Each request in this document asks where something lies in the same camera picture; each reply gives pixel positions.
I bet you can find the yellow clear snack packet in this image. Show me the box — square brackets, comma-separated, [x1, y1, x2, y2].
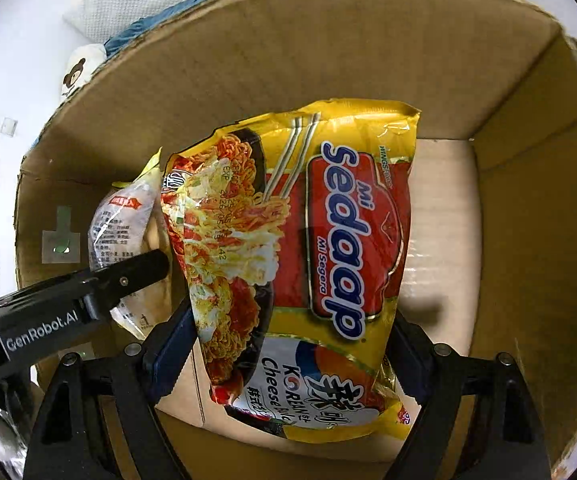
[88, 153, 172, 340]

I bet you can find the yellow Sedaap noodle packet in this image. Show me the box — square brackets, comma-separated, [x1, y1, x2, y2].
[162, 99, 420, 443]

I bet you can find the cardboard milk box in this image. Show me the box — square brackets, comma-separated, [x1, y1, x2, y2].
[15, 0, 577, 479]

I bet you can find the bear print long pillow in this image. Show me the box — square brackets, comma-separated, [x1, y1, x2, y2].
[61, 44, 107, 101]

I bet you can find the blue bed sheet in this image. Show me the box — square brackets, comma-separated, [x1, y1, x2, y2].
[102, 0, 340, 59]

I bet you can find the white wall switch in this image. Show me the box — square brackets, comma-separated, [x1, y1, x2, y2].
[0, 117, 17, 136]

